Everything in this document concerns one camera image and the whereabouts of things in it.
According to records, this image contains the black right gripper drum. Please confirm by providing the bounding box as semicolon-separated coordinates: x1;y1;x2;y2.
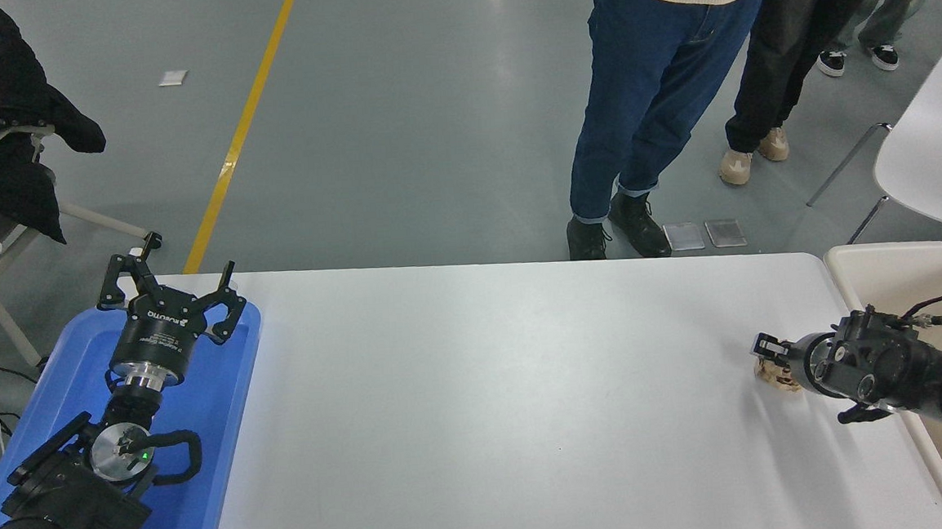
784;331;827;401

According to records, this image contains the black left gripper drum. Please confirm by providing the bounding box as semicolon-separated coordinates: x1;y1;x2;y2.
104;287;207;382

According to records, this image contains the tan paper ball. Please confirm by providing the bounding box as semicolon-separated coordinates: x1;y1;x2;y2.
754;353;803;396

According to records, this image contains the blue plastic tray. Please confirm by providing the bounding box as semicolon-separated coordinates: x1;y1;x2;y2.
0;298;275;529

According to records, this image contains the large pale plastic bin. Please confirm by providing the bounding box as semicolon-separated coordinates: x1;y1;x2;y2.
823;239;942;529

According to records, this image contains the clear square floor plate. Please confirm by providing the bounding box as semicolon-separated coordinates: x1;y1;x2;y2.
662;220;705;251
704;216;747;249

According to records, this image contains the white chair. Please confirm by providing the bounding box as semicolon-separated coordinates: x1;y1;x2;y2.
0;117;159;371

